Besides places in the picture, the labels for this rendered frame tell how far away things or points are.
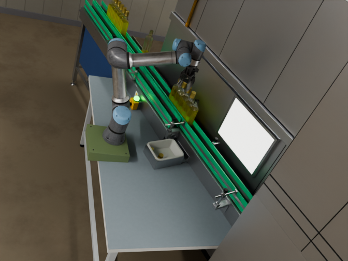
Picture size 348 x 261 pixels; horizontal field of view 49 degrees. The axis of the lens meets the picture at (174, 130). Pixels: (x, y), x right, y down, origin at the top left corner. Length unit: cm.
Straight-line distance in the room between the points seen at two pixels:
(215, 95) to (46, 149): 165
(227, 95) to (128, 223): 105
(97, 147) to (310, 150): 134
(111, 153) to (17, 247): 97
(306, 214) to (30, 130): 264
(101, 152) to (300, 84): 126
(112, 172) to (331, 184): 134
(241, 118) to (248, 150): 21
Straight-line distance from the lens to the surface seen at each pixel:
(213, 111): 270
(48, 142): 364
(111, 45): 232
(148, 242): 221
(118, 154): 249
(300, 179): 181
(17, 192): 325
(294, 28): 225
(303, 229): 187
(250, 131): 246
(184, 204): 245
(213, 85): 268
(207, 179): 256
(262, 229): 205
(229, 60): 260
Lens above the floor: 254
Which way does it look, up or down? 38 degrees down
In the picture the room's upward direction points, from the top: 23 degrees clockwise
